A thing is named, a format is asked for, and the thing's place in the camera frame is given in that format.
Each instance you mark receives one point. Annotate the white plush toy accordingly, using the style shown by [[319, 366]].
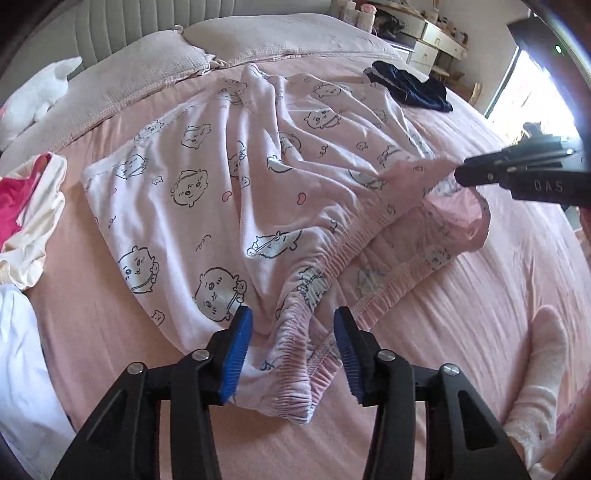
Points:
[[37, 92]]

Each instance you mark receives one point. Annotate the person's pink fuzzy sock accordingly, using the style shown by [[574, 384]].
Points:
[[540, 392]]

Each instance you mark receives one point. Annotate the white dresser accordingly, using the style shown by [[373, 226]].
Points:
[[434, 41]]

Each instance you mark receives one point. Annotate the pink lidded tumbler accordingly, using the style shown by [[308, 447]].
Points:
[[367, 18]]

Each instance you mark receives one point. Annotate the small stool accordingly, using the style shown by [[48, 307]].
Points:
[[447, 74]]

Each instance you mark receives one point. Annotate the white bottle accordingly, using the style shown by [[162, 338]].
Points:
[[347, 9]]

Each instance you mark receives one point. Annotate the pink cartoon print pajama pants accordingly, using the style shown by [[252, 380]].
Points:
[[207, 207]]

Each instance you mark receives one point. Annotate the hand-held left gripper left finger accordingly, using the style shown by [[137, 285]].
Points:
[[238, 350]]

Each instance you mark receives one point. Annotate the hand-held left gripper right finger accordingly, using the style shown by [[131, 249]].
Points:
[[347, 355]]

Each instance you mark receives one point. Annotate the cream and magenta garment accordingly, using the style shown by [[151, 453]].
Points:
[[41, 221]]

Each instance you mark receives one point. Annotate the grey padded headboard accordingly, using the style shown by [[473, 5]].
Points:
[[129, 23]]

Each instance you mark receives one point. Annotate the navy blue shorts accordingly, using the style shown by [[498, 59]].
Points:
[[411, 87]]

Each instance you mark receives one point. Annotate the black bag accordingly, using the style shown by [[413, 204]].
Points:
[[392, 25]]

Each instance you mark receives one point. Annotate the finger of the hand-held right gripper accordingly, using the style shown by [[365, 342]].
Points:
[[480, 175], [531, 152]]

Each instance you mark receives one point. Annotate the white garment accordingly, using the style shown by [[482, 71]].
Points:
[[23, 369]]

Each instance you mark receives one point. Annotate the beige waffle pillow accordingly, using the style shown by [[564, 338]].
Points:
[[286, 37], [138, 78]]

